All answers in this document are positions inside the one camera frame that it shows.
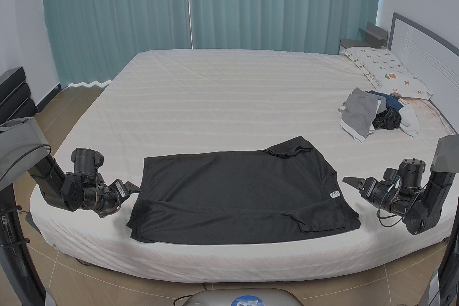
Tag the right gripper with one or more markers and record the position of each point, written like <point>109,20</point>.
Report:
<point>374,191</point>

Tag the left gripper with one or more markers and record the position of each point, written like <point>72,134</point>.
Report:
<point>118,192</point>

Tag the black T-shirt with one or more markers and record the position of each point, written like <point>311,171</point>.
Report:
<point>233,197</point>

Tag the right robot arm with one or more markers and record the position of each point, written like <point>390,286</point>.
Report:
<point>434,197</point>

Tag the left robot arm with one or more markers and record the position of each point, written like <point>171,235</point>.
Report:
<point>53,186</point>

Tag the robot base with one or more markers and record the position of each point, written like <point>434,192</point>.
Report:
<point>215,299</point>

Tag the bed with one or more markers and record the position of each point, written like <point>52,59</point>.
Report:
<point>233,100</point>

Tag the grey white-trimmed garment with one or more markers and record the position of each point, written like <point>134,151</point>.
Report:
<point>358,114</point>

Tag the black shiny garment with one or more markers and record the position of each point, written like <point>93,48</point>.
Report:
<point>387,119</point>

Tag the white garment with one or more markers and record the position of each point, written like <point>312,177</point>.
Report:
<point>409,121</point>

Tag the dark blue garment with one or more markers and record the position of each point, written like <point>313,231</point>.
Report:
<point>391,102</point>

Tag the white printed pillow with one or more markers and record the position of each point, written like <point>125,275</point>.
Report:
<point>387,71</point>

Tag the black chest of drawers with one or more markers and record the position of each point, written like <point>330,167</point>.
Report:
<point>16,96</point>

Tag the grey bedside table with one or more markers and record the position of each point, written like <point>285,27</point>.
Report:
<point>373,32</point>

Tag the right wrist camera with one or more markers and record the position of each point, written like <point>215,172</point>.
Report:
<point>391,175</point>

